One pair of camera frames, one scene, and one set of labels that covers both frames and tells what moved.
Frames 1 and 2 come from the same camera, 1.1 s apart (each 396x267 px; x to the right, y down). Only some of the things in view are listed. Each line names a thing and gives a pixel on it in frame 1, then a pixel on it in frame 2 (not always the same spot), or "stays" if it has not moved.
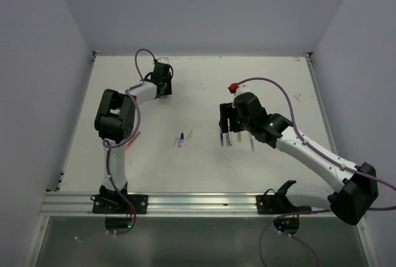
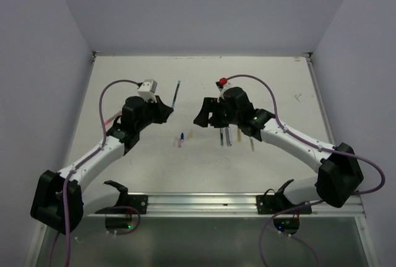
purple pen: [228, 119] stays
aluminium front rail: [167, 204] stays
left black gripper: [168, 90] -> [163, 109]
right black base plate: [278, 203] stays
